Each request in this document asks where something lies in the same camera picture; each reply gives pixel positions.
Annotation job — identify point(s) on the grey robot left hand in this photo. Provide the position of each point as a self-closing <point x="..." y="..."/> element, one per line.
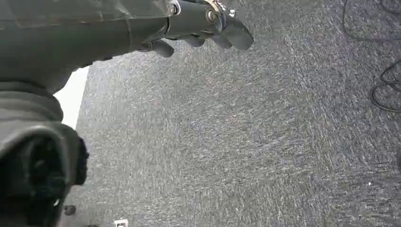
<point x="62" y="37"/>

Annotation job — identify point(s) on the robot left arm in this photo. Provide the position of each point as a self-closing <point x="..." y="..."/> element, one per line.
<point x="25" y="103"/>

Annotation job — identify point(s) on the small black floor knob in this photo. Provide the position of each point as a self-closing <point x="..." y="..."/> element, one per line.
<point x="70" y="210"/>

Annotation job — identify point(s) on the silver floor socket plate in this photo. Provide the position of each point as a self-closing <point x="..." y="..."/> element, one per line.
<point x="121" y="223"/>

